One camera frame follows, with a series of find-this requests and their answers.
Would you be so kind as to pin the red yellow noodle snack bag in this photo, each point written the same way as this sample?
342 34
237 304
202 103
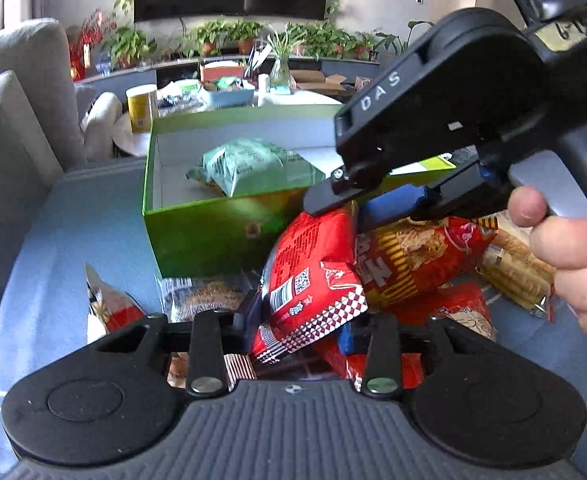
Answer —
406 258

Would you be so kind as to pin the green cardboard box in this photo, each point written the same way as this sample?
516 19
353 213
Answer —
195 232

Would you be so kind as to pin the red white snack packet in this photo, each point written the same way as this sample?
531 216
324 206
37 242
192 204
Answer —
109 309

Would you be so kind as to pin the white round coffee table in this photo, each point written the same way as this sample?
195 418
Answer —
127 143

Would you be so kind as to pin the open cardboard box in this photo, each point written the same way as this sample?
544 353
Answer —
316 81

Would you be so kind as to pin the red berry decoration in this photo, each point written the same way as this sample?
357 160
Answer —
84 39

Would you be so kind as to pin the red checkered snack bag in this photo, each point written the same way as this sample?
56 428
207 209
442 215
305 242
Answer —
310 286

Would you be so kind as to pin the clear wrapped biscuit pack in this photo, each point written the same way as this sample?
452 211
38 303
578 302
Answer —
510 266

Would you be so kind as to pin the person's right hand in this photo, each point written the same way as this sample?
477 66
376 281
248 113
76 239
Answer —
560 242

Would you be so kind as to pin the blue striped table cloth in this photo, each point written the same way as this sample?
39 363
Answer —
92 217

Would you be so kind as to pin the glass vase with plant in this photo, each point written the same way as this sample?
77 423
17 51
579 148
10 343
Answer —
282 45

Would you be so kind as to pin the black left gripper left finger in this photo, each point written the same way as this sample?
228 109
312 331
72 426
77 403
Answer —
218 356

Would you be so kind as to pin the green snack bag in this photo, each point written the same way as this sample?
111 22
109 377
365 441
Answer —
253 166

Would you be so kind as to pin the clear bag brown bread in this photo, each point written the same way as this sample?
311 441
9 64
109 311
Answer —
183 298

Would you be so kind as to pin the blue plastic tray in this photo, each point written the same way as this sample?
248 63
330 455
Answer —
239 95

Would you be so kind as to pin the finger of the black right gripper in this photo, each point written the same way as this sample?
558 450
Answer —
473 190
343 185

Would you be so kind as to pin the grey sofa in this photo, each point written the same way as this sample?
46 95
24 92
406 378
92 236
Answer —
39 134

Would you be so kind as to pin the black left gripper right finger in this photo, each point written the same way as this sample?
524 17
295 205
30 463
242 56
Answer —
378 336

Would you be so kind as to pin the potted green plant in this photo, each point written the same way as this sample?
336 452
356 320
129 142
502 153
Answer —
129 46

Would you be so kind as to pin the yellow tin can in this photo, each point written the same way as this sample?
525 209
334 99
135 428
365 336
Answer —
141 102

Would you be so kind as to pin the grey tv cabinet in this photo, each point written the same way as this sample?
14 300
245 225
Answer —
164 72

